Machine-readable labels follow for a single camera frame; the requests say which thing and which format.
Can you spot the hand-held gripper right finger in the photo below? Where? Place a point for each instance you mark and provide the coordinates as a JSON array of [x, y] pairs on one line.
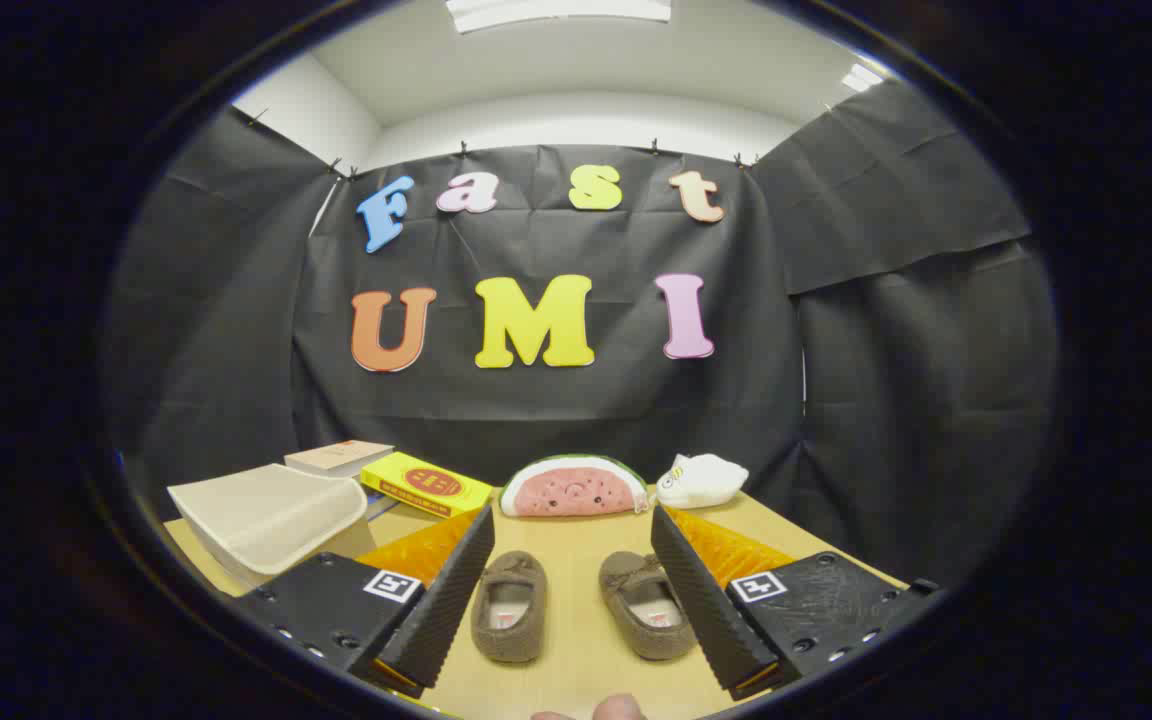
[[711, 620]]

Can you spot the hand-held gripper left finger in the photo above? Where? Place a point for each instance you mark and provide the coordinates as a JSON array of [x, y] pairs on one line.
[[441, 610]]

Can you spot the brown fuzzy slipper shoe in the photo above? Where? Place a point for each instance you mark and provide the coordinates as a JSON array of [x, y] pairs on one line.
[[636, 590], [508, 610]]

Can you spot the beige storage box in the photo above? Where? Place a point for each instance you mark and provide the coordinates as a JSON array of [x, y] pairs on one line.
[[266, 515]]

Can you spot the yellow book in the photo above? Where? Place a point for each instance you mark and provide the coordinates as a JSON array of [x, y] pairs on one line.
[[426, 485]]

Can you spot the white plush toy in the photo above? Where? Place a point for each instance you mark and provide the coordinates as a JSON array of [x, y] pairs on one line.
[[706, 480]]

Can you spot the watermelon plush toy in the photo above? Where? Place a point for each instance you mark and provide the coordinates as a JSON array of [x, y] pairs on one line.
[[571, 490]]

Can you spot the small ceiling light panel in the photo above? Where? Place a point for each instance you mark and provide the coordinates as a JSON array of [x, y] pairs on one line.
[[861, 78]]

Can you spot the large ceiling light panel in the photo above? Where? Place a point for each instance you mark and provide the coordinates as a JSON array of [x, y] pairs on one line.
[[556, 10]]

